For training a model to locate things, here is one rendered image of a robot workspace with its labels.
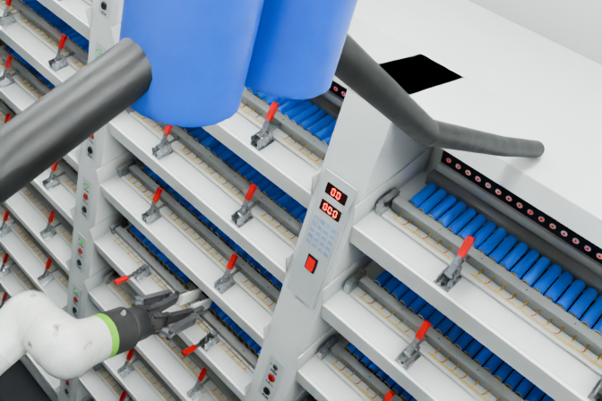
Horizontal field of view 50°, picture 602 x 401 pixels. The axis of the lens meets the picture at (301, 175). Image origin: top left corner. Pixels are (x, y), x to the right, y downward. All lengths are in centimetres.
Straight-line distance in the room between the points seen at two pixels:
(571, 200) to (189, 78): 69
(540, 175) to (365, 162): 28
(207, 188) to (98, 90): 113
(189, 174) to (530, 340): 78
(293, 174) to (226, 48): 90
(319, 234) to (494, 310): 32
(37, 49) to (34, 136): 160
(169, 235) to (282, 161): 46
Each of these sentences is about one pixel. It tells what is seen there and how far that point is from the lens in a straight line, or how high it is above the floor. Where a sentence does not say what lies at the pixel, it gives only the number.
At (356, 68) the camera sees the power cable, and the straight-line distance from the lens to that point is 42.
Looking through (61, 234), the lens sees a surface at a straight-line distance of 210.
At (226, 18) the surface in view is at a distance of 28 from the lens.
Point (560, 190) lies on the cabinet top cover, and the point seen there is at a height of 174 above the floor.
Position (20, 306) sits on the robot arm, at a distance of 141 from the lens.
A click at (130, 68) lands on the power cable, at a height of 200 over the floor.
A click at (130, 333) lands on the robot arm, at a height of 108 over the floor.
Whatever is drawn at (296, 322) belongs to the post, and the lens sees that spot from 130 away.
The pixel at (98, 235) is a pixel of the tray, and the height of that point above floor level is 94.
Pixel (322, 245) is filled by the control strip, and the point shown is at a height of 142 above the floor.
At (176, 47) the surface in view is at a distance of 29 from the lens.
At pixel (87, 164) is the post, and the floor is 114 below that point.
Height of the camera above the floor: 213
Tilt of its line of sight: 32 degrees down
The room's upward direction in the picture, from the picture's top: 17 degrees clockwise
